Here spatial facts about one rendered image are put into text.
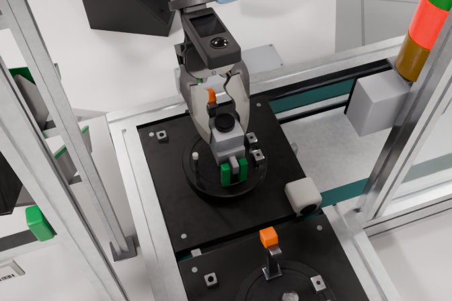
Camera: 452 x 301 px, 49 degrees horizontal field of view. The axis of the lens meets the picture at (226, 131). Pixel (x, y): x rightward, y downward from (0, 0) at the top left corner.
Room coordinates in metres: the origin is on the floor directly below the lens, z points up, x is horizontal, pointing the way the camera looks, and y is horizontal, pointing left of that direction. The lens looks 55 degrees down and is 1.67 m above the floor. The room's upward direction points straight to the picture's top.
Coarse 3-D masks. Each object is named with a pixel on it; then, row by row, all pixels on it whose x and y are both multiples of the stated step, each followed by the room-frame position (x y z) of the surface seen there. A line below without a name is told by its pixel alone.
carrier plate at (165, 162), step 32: (160, 128) 0.50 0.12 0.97; (192, 128) 0.50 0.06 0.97; (256, 128) 0.50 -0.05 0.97; (160, 160) 0.44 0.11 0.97; (288, 160) 0.44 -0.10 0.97; (160, 192) 0.38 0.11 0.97; (192, 192) 0.38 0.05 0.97; (256, 192) 0.38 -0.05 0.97; (192, 224) 0.32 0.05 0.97; (224, 224) 0.32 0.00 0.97; (256, 224) 0.32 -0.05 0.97
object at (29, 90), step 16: (16, 80) 0.30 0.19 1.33; (32, 80) 0.42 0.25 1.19; (32, 96) 0.32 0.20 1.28; (32, 112) 0.30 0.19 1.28; (48, 112) 0.34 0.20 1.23; (0, 160) 0.21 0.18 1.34; (0, 176) 0.19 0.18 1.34; (16, 176) 0.21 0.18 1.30; (0, 192) 0.19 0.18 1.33; (16, 192) 0.20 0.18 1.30; (0, 208) 0.18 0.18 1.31
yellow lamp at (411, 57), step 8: (408, 32) 0.39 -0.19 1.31; (408, 40) 0.38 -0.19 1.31; (400, 48) 0.39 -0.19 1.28; (408, 48) 0.37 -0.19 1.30; (416, 48) 0.36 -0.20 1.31; (424, 48) 0.36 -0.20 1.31; (400, 56) 0.38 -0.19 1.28; (408, 56) 0.37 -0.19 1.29; (416, 56) 0.36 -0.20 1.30; (424, 56) 0.36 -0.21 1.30; (400, 64) 0.37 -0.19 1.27; (408, 64) 0.37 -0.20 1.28; (416, 64) 0.36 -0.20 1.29; (400, 72) 0.37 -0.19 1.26; (408, 72) 0.36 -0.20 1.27; (416, 72) 0.36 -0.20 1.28; (416, 80) 0.36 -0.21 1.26
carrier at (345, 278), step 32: (320, 224) 0.32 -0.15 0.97; (224, 256) 0.27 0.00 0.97; (256, 256) 0.27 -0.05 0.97; (288, 256) 0.27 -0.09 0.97; (320, 256) 0.27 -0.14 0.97; (192, 288) 0.22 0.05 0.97; (224, 288) 0.22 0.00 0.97; (256, 288) 0.22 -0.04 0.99; (288, 288) 0.22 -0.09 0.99; (320, 288) 0.21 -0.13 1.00; (352, 288) 0.22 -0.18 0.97
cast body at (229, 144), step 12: (216, 120) 0.43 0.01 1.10; (228, 120) 0.43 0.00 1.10; (216, 132) 0.41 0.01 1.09; (228, 132) 0.41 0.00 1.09; (240, 132) 0.41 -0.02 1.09; (216, 144) 0.40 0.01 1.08; (228, 144) 0.40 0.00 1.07; (240, 144) 0.41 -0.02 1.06; (216, 156) 0.40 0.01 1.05; (228, 156) 0.40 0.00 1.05; (240, 156) 0.40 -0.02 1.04
